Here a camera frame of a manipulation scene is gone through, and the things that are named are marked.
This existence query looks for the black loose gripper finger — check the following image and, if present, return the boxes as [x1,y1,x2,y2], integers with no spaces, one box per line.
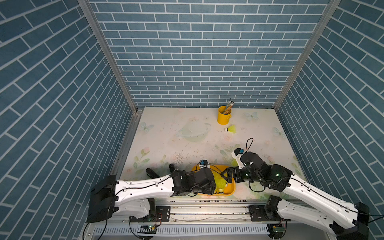
[169,164,176,173]
[146,168,160,179]

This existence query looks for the yellow-green shuttlecock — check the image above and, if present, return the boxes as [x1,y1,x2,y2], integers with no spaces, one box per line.
[215,178,228,194]
[231,159,239,167]
[225,125,237,134]

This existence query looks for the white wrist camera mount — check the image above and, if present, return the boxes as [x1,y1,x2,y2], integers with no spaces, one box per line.
[232,148,245,169]

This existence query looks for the aluminium right corner post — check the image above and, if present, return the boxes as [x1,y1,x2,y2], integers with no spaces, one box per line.
[273,0,341,112]

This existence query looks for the pencils in cup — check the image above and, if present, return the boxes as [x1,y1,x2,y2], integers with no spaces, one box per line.
[222,99,234,115]

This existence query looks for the orange plastic storage box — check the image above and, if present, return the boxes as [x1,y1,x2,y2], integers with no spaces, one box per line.
[210,165,236,197]

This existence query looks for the aluminium corner frame post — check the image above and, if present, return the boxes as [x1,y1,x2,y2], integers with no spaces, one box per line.
[77,0,138,109]

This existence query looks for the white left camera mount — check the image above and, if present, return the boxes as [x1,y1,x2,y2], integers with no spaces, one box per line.
[196,160,210,170]

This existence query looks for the black robot base joint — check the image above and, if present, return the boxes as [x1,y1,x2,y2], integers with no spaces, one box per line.
[248,196,283,222]

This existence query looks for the yellow pen holder cup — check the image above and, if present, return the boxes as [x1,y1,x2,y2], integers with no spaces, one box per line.
[217,106,232,126]

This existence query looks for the aluminium table edge rail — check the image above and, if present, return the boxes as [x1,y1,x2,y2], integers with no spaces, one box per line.
[108,109,144,180]

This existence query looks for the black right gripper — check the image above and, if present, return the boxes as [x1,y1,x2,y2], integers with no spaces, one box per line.
[218,165,260,182]

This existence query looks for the black left base joint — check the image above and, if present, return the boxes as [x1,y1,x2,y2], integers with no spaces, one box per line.
[127,198,171,223]

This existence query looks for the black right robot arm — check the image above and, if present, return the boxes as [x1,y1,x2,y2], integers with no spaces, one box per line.
[221,149,370,240]

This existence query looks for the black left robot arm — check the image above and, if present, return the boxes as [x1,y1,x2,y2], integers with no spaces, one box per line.
[87,164,217,223]

